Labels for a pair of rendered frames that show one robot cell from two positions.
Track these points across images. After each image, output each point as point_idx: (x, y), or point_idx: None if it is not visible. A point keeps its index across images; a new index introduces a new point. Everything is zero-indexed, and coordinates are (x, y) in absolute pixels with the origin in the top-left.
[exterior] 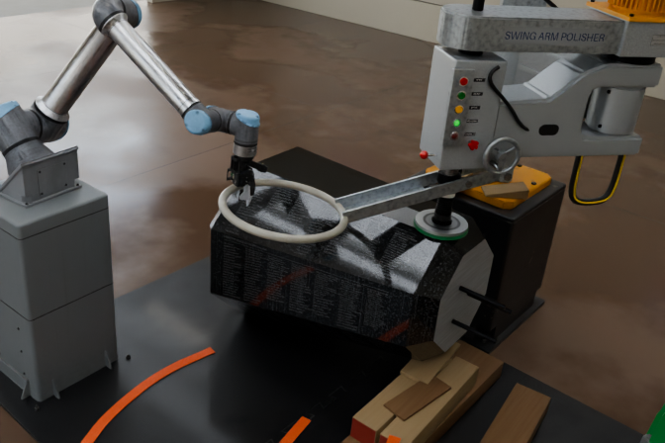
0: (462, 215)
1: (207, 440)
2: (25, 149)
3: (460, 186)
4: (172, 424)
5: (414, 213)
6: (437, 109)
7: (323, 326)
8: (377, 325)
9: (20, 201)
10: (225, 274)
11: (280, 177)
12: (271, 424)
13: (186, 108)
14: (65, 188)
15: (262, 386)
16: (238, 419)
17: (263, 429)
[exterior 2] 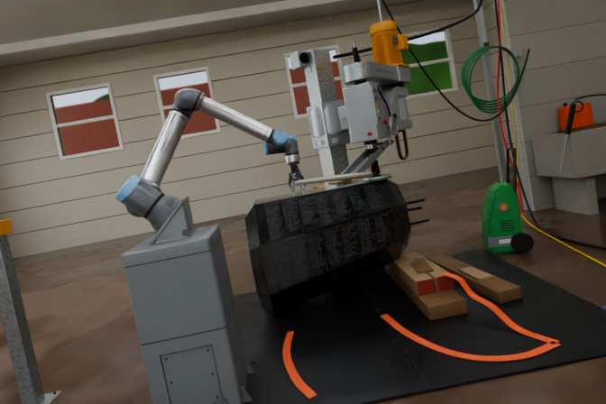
0: None
1: (363, 348)
2: (168, 198)
3: (381, 151)
4: (335, 358)
5: (358, 182)
6: (362, 113)
7: (350, 266)
8: (385, 237)
9: (180, 236)
10: (278, 272)
11: (279, 200)
12: (375, 325)
13: (271, 131)
14: (192, 227)
15: (342, 322)
16: (359, 335)
17: (376, 329)
